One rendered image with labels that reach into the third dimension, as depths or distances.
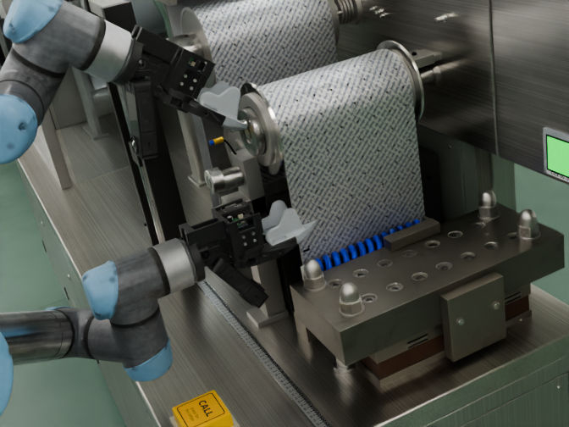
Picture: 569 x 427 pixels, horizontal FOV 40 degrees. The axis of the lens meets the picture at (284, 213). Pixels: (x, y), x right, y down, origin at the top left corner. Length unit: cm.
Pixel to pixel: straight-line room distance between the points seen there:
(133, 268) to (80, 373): 195
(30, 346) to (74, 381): 188
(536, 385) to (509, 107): 43
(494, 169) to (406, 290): 51
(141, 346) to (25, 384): 197
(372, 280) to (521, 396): 29
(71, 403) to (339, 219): 183
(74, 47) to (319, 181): 42
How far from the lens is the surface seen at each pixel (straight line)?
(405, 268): 122
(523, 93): 120
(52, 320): 121
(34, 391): 307
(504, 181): 164
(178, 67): 112
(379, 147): 127
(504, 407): 128
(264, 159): 123
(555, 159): 118
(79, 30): 107
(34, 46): 108
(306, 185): 122
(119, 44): 109
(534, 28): 115
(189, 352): 136
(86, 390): 297
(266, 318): 137
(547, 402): 134
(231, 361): 131
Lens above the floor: 166
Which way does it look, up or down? 26 degrees down
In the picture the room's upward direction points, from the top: 11 degrees counter-clockwise
